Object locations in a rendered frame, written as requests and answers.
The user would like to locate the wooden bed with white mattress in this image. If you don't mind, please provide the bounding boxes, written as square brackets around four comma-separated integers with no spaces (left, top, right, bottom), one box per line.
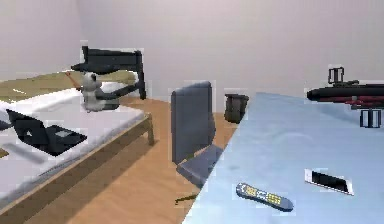
[0,81,156,224]

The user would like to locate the grey office chair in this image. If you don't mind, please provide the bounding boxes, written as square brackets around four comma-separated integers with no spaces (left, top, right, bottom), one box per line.
[170,81,224,188]

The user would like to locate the black waste bin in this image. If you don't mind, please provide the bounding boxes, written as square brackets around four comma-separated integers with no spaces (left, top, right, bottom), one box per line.
[223,93,250,125]

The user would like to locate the pale blue table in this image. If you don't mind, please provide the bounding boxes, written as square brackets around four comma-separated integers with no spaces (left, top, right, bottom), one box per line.
[182,92,384,224]

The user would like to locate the grey and white plush toy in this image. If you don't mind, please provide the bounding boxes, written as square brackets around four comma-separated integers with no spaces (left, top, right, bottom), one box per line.
[79,72,121,113]

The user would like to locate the blue remote control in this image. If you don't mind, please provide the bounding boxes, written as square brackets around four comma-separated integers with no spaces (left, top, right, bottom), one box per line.
[235,182,295,213]

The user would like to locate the thin red stick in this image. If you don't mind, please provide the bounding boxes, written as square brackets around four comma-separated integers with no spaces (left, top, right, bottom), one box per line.
[64,71,83,92]

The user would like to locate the white phone with black screen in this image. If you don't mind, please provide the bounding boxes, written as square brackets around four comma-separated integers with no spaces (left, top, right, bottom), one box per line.
[303,168,355,196]

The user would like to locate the black laptop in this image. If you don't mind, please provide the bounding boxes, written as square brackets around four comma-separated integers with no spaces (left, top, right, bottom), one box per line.
[5,108,89,157]

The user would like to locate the black and red long object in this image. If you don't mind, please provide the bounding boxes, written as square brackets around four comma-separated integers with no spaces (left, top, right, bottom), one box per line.
[306,66,384,130]

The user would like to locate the olive green blanket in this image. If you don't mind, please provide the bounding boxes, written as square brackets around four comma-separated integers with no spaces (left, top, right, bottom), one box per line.
[0,70,138,104]

